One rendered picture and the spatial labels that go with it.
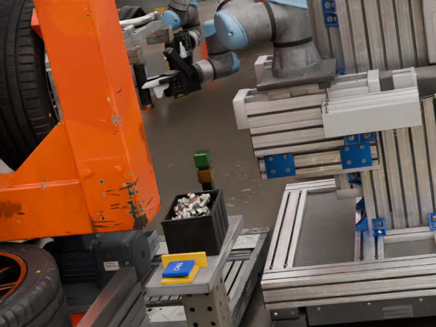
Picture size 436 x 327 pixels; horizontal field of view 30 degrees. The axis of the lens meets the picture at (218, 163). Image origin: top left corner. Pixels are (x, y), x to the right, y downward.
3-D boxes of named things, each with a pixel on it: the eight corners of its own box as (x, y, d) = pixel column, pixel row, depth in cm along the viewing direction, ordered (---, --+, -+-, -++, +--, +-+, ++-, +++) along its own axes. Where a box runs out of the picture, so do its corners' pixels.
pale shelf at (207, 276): (191, 228, 246) (189, 218, 245) (245, 223, 242) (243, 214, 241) (146, 297, 207) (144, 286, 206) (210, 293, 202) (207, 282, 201)
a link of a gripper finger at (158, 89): (150, 102, 257) (172, 94, 263) (146, 84, 256) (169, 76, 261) (145, 102, 260) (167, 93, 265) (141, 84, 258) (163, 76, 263)
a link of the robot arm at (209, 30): (230, 15, 275) (235, 47, 278) (198, 22, 272) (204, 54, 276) (236, 16, 267) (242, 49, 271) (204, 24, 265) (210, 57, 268)
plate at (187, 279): (170, 270, 213) (169, 266, 212) (199, 268, 211) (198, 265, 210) (161, 285, 205) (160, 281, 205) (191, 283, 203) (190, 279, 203)
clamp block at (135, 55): (118, 63, 263) (115, 48, 261) (145, 60, 260) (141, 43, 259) (113, 67, 258) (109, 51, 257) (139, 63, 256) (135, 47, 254)
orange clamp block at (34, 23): (46, 24, 262) (32, 8, 254) (68, 20, 259) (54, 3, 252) (43, 42, 259) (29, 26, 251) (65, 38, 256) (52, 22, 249)
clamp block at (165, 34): (151, 42, 294) (148, 28, 292) (174, 39, 291) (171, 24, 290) (146, 45, 289) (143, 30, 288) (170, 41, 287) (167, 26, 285)
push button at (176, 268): (170, 268, 212) (169, 261, 211) (196, 266, 210) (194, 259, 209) (163, 281, 206) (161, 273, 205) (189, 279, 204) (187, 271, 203)
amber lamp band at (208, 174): (202, 179, 240) (199, 167, 239) (215, 178, 239) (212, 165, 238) (198, 184, 237) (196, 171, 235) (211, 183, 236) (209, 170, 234)
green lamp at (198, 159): (198, 163, 239) (196, 150, 238) (211, 162, 238) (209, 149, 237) (195, 168, 235) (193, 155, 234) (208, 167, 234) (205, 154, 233)
